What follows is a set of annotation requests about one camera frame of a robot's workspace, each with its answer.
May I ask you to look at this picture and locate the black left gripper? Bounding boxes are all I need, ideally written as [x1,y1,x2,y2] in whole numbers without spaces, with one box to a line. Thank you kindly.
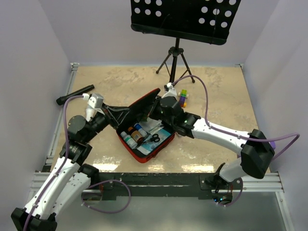
[84,102,129,142]

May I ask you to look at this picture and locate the white blue medicine bottle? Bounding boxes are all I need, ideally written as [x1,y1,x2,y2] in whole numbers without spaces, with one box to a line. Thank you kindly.
[134,123,148,137]

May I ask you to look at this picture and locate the white gauze plastic bag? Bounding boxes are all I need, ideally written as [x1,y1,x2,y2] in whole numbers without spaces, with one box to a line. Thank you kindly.
[139,118,162,133]

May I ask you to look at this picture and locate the brown medicine bottle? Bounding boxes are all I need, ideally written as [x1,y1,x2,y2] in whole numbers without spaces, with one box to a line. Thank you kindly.
[128,127,144,144]

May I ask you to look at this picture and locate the white green medicine bottle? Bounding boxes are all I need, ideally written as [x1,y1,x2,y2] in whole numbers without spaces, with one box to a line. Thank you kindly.
[120,131,138,149]

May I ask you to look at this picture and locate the black handled scissors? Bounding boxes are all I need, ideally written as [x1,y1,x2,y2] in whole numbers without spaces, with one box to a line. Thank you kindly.
[142,133,160,144]

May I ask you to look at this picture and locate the red black medicine kit case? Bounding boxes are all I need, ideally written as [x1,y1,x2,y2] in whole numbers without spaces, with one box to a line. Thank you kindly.
[116,88,175,163]

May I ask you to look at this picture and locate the blue medical pouch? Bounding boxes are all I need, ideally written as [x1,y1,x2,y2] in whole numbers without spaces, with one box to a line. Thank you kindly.
[137,128,171,155]

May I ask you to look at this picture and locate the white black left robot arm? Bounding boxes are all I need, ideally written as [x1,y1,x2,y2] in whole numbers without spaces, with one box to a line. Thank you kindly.
[11,104,130,231]

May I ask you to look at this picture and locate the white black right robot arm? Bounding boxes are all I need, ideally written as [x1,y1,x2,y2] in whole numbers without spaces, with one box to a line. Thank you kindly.
[150,96,275,189]

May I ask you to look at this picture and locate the colourful toy block car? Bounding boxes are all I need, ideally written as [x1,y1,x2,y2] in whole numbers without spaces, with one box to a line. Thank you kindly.
[178,89,189,108]

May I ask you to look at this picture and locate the black flashlight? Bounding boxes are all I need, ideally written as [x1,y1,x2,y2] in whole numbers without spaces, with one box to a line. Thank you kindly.
[56,84,95,105]

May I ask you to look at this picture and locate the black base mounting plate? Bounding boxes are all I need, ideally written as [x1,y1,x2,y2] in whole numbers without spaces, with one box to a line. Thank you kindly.
[72,172,243,201]

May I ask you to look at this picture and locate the black music stand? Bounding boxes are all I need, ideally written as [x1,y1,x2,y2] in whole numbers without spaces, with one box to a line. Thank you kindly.
[130,0,241,82]

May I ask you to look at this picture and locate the purple white device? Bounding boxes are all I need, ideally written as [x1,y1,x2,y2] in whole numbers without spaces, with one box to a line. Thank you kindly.
[269,141,276,150]

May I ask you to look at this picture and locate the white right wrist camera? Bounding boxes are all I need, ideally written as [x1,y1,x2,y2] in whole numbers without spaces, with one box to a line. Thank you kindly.
[162,82,178,98]

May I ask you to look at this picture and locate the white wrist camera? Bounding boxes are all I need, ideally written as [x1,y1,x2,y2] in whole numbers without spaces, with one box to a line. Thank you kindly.
[82,93,104,122]
[162,82,178,98]

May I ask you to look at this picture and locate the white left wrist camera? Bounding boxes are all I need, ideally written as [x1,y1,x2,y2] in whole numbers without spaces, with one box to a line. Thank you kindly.
[82,93,104,122]

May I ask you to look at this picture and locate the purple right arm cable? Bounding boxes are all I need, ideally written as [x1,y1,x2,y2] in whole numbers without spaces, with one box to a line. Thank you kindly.
[172,75,301,207]

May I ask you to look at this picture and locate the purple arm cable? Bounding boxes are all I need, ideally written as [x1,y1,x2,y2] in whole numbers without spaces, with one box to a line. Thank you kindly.
[172,75,301,207]
[23,95,132,231]

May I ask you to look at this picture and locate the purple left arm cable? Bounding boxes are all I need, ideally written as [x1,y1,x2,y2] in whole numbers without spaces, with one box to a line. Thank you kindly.
[23,95,132,231]

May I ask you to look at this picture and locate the aluminium frame rail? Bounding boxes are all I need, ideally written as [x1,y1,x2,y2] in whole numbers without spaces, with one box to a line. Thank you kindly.
[31,63,80,193]

